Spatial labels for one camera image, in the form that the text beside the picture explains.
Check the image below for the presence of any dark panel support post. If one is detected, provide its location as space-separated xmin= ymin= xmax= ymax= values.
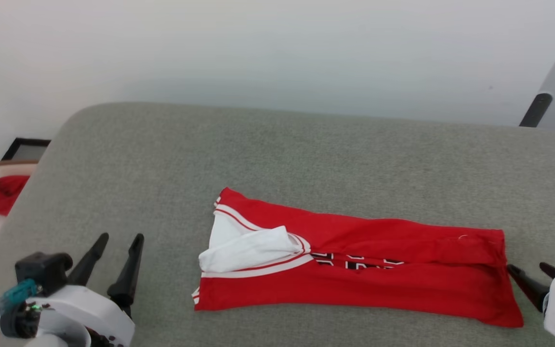
xmin=519 ymin=93 xmax=554 ymax=128

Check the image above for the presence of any teal cable connector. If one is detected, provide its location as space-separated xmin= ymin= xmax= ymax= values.
xmin=0 ymin=279 xmax=40 ymax=310

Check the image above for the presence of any red cloth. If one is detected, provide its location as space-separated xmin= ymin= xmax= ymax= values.
xmin=0 ymin=175 xmax=31 ymax=216

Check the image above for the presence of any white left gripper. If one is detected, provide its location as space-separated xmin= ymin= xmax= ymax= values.
xmin=25 ymin=233 xmax=145 ymax=347

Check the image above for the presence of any red basketball jersey white trim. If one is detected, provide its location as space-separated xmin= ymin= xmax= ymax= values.
xmin=192 ymin=187 xmax=524 ymax=328

